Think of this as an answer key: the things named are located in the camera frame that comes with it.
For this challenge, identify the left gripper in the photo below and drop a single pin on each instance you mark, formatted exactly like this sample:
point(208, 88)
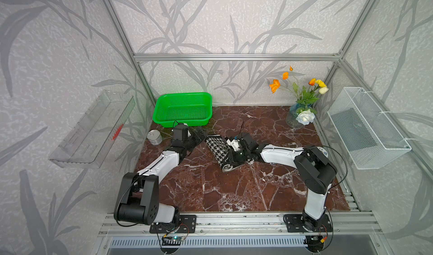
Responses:
point(197, 139)

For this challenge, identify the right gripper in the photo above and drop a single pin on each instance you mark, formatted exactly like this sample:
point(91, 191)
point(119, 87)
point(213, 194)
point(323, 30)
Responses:
point(232, 160)

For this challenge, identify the black white knitted scarf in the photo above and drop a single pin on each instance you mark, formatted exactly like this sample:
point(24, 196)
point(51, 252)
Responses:
point(219, 148)

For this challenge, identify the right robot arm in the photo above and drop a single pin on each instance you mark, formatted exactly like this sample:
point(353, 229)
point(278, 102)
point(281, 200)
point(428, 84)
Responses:
point(314, 168)

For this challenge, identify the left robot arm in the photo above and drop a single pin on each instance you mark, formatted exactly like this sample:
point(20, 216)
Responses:
point(138, 198)

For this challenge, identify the green plastic basket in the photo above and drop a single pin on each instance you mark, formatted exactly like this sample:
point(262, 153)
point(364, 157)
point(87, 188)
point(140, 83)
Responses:
point(193, 109)

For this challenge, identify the silver tin can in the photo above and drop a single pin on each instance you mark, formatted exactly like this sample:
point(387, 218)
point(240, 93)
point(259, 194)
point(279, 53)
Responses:
point(154, 137)

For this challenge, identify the glass vase with flowers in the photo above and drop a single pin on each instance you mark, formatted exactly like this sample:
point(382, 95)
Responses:
point(301, 113)

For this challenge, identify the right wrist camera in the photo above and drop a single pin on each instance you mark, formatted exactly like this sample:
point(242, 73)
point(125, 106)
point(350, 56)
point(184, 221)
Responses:
point(234, 144)

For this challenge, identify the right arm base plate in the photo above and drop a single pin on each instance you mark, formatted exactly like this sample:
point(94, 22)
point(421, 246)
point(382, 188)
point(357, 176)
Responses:
point(292, 223)

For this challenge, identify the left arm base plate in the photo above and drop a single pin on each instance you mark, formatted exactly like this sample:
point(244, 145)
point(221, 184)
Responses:
point(183, 224)

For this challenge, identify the clear acrylic wall shelf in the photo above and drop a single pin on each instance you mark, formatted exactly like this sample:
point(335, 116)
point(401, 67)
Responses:
point(87, 145)

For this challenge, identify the white wire mesh basket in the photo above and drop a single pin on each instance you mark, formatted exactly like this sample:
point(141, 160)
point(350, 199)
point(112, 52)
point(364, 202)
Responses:
point(368, 134)

